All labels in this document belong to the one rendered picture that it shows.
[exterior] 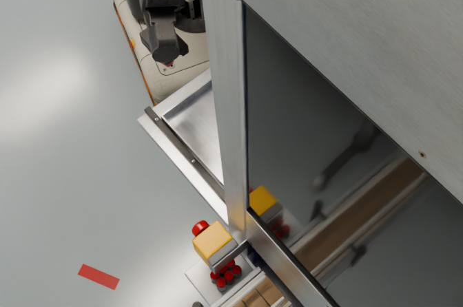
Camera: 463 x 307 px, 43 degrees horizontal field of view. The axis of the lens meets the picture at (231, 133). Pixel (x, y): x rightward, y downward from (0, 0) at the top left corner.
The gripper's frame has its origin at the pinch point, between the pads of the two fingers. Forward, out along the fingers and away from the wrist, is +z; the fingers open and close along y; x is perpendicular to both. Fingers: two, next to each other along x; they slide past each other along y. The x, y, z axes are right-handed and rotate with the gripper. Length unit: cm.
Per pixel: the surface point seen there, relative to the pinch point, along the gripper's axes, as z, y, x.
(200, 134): 20.1, 10.4, -0.9
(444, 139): -77, 67, -12
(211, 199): 20.5, 26.0, -9.6
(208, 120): 20.1, 8.5, 3.3
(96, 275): 108, -8, -46
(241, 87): -55, 43, -12
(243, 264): 21, 43, -14
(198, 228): 7.2, 34.1, -18.4
